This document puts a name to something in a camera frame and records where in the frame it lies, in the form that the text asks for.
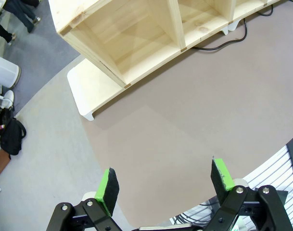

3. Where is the black backpack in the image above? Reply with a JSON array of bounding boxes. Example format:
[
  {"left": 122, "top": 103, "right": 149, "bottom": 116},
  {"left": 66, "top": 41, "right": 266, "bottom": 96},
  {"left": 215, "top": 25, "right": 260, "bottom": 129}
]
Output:
[{"left": 0, "top": 117, "right": 27, "bottom": 156}]

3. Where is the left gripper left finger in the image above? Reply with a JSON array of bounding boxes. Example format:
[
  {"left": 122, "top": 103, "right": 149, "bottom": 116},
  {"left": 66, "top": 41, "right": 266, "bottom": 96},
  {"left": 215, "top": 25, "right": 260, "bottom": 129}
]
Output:
[{"left": 46, "top": 167, "right": 120, "bottom": 231}]

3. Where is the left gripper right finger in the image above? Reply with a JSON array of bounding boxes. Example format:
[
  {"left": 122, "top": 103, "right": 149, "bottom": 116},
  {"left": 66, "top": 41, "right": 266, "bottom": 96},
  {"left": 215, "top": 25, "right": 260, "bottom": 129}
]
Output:
[{"left": 210, "top": 156, "right": 293, "bottom": 231}]

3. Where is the light wooden shelf unit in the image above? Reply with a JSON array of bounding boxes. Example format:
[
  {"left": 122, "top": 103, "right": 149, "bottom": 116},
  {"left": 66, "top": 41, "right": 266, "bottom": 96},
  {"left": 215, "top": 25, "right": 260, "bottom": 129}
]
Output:
[{"left": 48, "top": 0, "right": 281, "bottom": 89}]

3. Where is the white cylindrical air purifier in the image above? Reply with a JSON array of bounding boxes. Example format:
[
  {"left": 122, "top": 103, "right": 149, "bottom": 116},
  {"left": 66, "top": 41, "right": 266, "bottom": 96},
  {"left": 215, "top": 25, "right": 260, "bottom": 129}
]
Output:
[{"left": 0, "top": 53, "right": 21, "bottom": 89}]

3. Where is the white rounded object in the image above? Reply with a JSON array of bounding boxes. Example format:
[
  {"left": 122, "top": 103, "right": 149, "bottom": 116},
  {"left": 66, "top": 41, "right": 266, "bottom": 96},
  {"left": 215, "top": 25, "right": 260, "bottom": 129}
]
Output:
[{"left": 2, "top": 90, "right": 15, "bottom": 109}]

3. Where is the person in black trousers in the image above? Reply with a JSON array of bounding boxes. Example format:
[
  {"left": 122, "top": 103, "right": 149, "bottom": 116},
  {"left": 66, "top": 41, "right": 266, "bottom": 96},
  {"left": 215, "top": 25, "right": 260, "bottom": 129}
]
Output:
[{"left": 0, "top": 13, "right": 17, "bottom": 46}]

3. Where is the thin black power cable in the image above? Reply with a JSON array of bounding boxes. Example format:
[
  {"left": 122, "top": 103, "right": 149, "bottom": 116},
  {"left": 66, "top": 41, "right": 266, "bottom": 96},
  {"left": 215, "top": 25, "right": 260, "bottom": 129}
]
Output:
[{"left": 191, "top": 3, "right": 274, "bottom": 51}]

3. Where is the white riser stand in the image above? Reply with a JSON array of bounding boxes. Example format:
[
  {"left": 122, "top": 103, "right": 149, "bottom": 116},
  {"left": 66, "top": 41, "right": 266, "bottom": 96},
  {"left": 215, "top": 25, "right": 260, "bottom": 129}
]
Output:
[
  {"left": 66, "top": 20, "right": 230, "bottom": 121},
  {"left": 227, "top": 18, "right": 241, "bottom": 32}
]

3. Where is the brown flat board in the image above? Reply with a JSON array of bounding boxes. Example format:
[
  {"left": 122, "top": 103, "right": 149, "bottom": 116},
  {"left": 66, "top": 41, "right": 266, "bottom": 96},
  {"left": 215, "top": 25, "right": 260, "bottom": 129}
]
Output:
[{"left": 0, "top": 148, "right": 12, "bottom": 176}]

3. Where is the aluminium profile frame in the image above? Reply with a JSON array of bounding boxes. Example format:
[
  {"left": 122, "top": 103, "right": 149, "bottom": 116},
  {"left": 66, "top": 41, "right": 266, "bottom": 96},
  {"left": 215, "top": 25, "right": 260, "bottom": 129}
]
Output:
[{"left": 170, "top": 131, "right": 293, "bottom": 231}]

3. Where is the person in dark jeans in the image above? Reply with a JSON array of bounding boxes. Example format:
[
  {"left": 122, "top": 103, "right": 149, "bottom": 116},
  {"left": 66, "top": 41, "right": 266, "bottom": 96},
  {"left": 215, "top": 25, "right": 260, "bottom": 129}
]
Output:
[{"left": 3, "top": 0, "right": 41, "bottom": 33}]

